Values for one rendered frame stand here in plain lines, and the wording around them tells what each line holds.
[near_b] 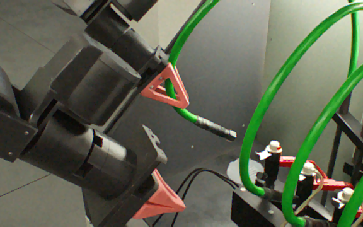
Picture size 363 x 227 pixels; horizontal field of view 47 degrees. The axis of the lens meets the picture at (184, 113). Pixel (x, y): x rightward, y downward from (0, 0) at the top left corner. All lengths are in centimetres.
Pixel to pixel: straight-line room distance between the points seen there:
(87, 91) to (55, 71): 3
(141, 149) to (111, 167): 4
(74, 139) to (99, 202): 9
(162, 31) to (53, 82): 330
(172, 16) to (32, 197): 195
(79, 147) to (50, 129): 3
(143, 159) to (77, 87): 11
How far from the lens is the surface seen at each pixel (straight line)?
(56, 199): 239
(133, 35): 68
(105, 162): 41
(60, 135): 39
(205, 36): 100
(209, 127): 76
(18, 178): 261
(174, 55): 68
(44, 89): 37
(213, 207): 104
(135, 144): 45
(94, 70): 37
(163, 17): 362
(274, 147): 78
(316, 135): 54
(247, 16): 107
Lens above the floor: 154
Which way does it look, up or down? 31 degrees down
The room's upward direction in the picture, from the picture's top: straight up
